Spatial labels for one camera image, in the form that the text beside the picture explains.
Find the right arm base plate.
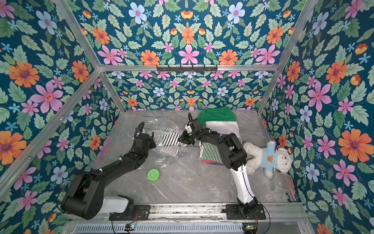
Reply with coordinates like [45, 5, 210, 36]
[221, 204, 267, 220]

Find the green tank top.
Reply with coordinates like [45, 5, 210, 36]
[197, 107, 237, 125]

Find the bag of clothes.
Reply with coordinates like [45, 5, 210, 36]
[145, 117, 192, 160]

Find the black white striped garment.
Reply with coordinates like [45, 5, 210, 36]
[158, 132, 182, 147]

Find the white teddy bear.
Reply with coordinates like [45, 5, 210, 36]
[243, 140, 293, 179]

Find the green white striped garment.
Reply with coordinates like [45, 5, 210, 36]
[199, 140, 238, 163]

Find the aluminium front rail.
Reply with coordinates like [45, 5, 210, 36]
[68, 202, 309, 223]

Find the black hook rail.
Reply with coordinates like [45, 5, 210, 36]
[156, 65, 218, 73]

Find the red garment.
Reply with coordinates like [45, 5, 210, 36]
[202, 160, 223, 165]

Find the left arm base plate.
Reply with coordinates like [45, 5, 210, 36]
[109, 205, 151, 221]

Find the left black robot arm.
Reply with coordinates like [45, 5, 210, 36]
[60, 122, 156, 220]

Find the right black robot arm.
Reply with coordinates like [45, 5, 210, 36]
[178, 113, 258, 218]

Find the green round lid container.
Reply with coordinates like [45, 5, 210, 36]
[147, 169, 160, 182]

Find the clear plastic mesh cup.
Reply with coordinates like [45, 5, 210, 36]
[270, 171, 295, 194]

